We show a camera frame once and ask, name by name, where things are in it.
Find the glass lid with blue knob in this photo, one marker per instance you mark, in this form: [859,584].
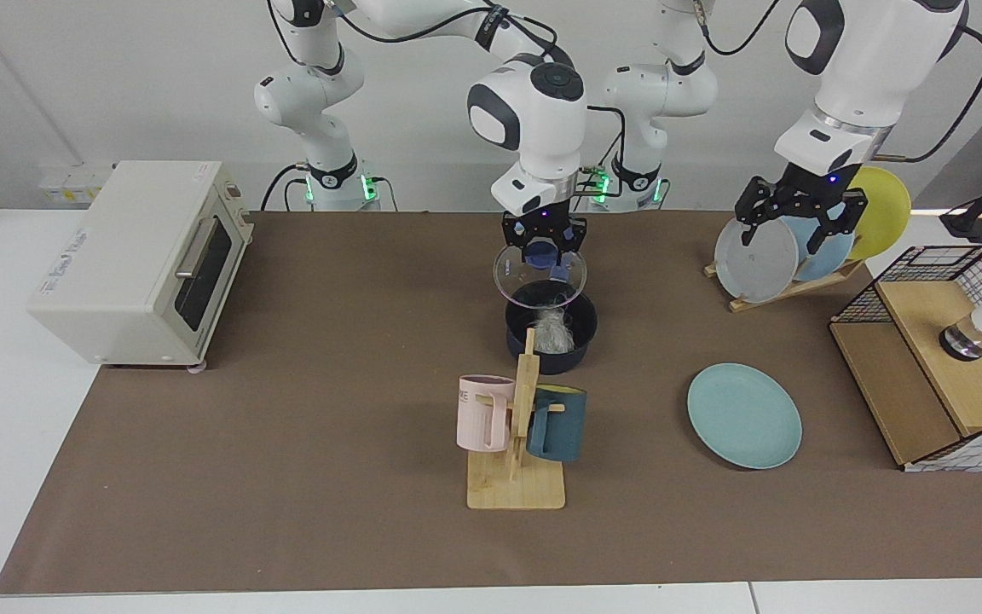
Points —
[544,253]

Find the white vermicelli bundle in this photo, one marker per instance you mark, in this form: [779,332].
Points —
[552,334]

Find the light blue round plate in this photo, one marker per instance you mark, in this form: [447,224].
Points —
[811,263]

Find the grey round plate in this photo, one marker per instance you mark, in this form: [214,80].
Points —
[751,273]

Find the wooden plate rack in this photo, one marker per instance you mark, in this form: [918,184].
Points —
[764,301]

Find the yellow round plate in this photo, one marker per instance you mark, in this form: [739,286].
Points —
[887,213]

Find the teal round plate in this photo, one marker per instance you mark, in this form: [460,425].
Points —
[742,418]

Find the pink ribbed cup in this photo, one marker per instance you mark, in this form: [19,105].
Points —
[482,418]

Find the dark teal cup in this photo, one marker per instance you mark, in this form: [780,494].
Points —
[559,426]

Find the brown table cloth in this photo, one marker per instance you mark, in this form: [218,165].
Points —
[372,384]

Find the wooden cup stand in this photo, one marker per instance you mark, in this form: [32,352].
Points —
[516,490]

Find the pale toaster oven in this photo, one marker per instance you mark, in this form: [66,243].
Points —
[116,281]

